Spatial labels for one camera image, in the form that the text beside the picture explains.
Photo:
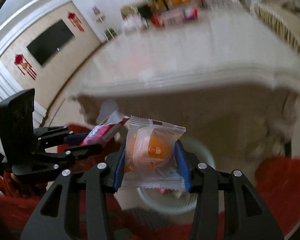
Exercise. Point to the orange pastry clear packet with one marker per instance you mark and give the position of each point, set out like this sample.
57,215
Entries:
150,152

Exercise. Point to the wall mounted black television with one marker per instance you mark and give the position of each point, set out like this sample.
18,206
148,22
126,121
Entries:
50,42

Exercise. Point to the red fuzzy right sleeve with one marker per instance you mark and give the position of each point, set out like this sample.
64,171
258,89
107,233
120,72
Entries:
278,184

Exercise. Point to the red fuzzy sleeve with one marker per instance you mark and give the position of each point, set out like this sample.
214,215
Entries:
278,184
17,202

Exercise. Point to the white side table vase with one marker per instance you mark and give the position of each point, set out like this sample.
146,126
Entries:
108,30

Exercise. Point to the red chinese knot decoration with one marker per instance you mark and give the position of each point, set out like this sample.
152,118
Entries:
75,21

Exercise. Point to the beige fringed sofa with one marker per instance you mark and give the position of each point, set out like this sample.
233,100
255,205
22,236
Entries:
282,17

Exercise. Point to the white mesh trash basket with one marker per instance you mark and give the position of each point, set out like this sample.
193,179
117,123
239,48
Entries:
170,197

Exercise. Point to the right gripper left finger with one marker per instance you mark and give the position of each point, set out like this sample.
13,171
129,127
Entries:
57,214

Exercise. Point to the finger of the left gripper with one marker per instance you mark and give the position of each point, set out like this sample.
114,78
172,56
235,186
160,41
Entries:
70,137
75,153

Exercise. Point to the ornate cream coffee table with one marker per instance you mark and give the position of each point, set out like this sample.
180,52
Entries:
226,77

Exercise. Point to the pink white snack packet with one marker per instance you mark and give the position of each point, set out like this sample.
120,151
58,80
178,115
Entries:
108,123

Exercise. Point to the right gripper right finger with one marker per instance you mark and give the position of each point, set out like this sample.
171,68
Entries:
246,215

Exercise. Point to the red fuzzy left sleeve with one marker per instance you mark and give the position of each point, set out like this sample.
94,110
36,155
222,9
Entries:
17,202

